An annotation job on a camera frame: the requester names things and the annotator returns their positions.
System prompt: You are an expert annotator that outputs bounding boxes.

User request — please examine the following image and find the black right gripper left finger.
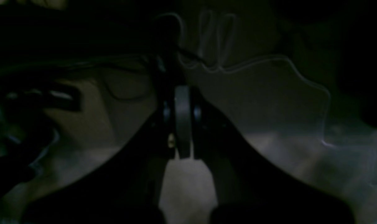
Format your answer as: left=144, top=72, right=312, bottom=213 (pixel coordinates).
left=21, top=86, right=192, bottom=224

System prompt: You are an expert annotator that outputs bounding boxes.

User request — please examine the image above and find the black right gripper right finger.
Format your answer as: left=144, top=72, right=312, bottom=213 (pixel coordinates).
left=190, top=87, right=356, bottom=224

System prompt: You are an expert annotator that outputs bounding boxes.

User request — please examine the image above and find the white cable on floor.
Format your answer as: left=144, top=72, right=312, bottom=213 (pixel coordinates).
left=154, top=9, right=341, bottom=150

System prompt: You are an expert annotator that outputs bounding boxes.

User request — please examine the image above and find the dark cable bundle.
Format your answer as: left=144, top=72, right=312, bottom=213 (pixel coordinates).
left=0, top=53, right=164, bottom=199

